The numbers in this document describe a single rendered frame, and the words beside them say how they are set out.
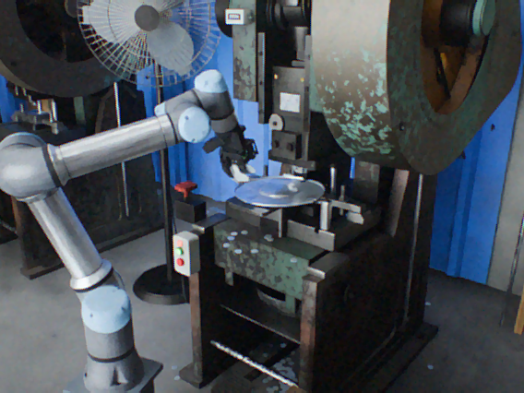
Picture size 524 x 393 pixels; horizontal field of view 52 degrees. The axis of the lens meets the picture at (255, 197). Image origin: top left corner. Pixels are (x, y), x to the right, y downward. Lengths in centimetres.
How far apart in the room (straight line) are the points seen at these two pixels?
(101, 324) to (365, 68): 84
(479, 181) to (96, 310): 196
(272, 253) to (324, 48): 71
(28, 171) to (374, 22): 77
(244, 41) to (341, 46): 58
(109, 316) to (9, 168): 41
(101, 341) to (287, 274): 60
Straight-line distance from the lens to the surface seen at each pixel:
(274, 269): 170
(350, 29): 117
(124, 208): 327
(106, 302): 138
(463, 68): 177
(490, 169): 274
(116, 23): 233
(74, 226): 141
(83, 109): 308
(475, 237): 287
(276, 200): 164
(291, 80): 167
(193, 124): 121
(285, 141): 168
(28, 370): 238
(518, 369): 244
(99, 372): 144
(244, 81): 173
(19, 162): 123
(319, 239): 166
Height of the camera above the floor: 138
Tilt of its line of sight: 21 degrees down
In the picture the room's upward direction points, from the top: straight up
